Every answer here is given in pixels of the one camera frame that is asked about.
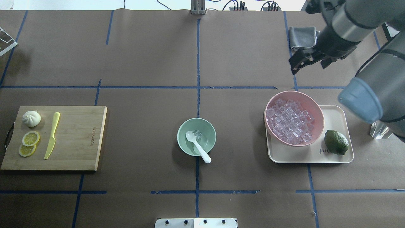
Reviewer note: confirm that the grey folded cloth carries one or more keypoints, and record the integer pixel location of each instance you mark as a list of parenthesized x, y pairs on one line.
[(306, 37)]

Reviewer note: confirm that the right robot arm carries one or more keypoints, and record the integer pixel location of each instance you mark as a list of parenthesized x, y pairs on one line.
[(376, 93)]

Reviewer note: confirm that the green lime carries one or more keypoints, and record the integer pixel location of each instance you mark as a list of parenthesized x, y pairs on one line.
[(336, 142)]

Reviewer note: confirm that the white toy bun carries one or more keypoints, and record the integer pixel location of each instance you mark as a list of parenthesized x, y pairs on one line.
[(31, 118)]

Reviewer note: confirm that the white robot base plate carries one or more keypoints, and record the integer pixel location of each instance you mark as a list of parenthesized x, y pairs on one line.
[(196, 223)]

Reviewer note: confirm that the bamboo cutting board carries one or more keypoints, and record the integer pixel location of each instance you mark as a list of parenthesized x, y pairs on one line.
[(78, 139)]

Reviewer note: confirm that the pink bowl of ice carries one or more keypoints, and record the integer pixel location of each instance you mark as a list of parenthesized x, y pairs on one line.
[(293, 118)]

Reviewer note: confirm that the clear ice cube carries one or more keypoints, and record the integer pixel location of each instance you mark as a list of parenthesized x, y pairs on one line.
[(198, 135)]

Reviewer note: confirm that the metal ice scoop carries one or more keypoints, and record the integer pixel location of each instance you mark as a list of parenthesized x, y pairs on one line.
[(379, 130)]

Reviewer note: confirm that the white plastic spoon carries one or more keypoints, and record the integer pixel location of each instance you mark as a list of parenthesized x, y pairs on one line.
[(191, 137)]

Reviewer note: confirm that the yellow plastic knife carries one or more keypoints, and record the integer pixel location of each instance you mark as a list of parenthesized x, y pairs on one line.
[(52, 139)]

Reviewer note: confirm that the lemon slice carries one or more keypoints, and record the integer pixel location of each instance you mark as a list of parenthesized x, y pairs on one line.
[(26, 151), (31, 138)]

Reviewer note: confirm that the green bowl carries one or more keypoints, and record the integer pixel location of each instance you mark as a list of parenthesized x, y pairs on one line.
[(207, 141)]

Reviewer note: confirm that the beige tray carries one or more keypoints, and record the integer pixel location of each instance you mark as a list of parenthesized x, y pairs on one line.
[(317, 152)]

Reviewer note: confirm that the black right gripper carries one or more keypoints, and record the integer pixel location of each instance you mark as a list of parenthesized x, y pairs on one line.
[(333, 43)]

